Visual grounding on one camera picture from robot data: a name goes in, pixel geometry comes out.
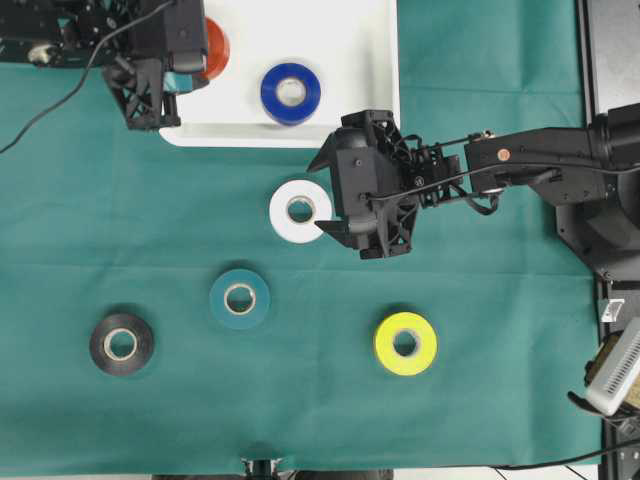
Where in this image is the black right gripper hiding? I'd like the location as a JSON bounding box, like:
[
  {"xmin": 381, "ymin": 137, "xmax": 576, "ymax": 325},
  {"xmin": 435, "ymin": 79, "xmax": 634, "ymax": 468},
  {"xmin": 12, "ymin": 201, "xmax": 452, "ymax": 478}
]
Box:
[{"xmin": 307, "ymin": 110, "xmax": 417, "ymax": 259}]

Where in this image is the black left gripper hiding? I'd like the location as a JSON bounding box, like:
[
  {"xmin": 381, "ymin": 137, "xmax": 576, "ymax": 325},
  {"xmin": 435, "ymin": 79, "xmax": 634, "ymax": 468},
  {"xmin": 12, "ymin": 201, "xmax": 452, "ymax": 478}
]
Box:
[{"xmin": 103, "ymin": 1, "xmax": 209, "ymax": 130}]

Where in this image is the white tape roll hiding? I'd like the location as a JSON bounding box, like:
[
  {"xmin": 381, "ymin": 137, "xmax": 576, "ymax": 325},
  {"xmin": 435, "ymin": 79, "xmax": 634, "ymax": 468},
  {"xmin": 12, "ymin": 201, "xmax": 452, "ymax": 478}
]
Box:
[{"xmin": 269, "ymin": 180, "xmax": 333, "ymax": 244}]

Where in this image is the red tape roll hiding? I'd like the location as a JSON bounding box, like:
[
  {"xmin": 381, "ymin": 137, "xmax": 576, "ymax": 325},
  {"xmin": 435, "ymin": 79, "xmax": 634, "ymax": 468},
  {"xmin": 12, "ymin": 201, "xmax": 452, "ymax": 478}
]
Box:
[{"xmin": 197, "ymin": 17, "xmax": 230, "ymax": 80}]

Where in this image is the blue tape roll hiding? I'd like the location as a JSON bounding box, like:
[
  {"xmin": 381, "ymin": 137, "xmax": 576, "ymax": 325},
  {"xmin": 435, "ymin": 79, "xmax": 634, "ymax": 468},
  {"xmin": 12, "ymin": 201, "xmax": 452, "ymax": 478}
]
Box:
[{"xmin": 260, "ymin": 62, "xmax": 321, "ymax": 126}]

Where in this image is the teal tape roll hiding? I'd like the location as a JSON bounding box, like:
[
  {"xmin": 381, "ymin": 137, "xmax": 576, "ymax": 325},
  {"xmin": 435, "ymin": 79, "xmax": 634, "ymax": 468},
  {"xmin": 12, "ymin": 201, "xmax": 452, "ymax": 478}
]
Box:
[{"xmin": 209, "ymin": 269, "xmax": 271, "ymax": 330}]

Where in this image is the yellow tape roll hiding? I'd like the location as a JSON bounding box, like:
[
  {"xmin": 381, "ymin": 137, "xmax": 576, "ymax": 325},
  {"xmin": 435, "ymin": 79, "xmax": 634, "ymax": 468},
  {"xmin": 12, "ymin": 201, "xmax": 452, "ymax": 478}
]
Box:
[{"xmin": 373, "ymin": 312, "xmax": 438, "ymax": 376}]

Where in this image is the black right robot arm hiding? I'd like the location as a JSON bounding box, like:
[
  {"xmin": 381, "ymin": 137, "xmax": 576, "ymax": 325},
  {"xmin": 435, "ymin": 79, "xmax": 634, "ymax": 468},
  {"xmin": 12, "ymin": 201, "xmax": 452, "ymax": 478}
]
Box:
[{"xmin": 310, "ymin": 104, "xmax": 639, "ymax": 282}]

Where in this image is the white plastic case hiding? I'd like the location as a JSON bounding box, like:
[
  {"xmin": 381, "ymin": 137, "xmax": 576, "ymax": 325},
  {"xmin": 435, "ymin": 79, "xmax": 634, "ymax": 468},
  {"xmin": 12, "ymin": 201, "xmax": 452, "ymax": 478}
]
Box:
[{"xmin": 160, "ymin": 1, "xmax": 400, "ymax": 148}]

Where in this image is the black tape roll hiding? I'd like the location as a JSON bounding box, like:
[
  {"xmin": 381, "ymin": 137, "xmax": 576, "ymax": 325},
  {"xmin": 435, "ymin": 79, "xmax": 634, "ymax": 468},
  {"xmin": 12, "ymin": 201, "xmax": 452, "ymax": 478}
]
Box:
[{"xmin": 89, "ymin": 313, "xmax": 155, "ymax": 376}]

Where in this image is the white perforated device box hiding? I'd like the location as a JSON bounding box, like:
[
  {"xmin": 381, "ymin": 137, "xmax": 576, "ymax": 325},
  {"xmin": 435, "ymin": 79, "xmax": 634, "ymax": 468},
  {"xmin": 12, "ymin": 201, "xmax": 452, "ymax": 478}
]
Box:
[{"xmin": 586, "ymin": 317, "xmax": 639, "ymax": 416}]

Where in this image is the black camera cable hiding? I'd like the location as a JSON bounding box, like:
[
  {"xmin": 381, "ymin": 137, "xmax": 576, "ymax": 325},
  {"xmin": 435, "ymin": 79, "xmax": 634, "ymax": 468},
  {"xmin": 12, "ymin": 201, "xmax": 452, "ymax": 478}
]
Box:
[{"xmin": 0, "ymin": 0, "xmax": 176, "ymax": 155}]

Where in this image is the black tripod mount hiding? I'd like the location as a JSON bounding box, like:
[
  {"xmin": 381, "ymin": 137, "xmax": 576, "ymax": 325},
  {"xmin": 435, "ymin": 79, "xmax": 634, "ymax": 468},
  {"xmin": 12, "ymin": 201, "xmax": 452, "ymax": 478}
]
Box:
[{"xmin": 241, "ymin": 458, "xmax": 281, "ymax": 480}]

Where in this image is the black aluminium frame rail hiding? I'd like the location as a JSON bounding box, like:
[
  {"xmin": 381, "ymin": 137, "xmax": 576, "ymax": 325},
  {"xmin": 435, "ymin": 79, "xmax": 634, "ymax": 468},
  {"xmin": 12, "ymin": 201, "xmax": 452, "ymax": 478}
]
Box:
[{"xmin": 574, "ymin": 0, "xmax": 640, "ymax": 129}]

